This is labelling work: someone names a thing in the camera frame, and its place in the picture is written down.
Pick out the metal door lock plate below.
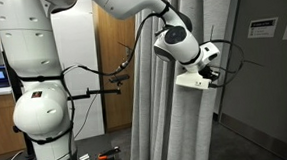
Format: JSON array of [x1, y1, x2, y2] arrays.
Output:
[[124, 45, 132, 62]]

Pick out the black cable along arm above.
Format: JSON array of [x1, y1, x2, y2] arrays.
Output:
[[51, 6, 253, 160]]

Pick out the grey door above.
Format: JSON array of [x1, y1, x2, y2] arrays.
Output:
[[208, 0, 287, 160]]

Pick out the small silver metal block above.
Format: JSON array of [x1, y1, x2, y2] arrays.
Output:
[[78, 152, 91, 160]]

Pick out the sign with black header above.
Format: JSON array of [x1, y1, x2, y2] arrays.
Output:
[[246, 16, 281, 40]]

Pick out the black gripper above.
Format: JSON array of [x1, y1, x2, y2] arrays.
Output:
[[198, 63, 222, 84]]

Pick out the grey fabric curtain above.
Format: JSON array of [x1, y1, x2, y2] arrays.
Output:
[[120, 0, 245, 160]]

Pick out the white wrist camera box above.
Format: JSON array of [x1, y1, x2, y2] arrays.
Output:
[[174, 70, 215, 93]]

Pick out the brown wooden door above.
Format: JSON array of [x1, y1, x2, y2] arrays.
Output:
[[92, 0, 145, 134]]

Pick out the orange handled black clamp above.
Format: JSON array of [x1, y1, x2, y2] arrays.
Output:
[[96, 145, 122, 160]]

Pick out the black boom rod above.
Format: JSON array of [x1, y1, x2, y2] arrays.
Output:
[[67, 85, 123, 102]]

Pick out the black camera on boom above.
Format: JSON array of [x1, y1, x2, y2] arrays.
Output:
[[108, 73, 132, 87]]

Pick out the thin black hanging cable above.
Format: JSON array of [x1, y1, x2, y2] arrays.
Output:
[[70, 94, 102, 139]]

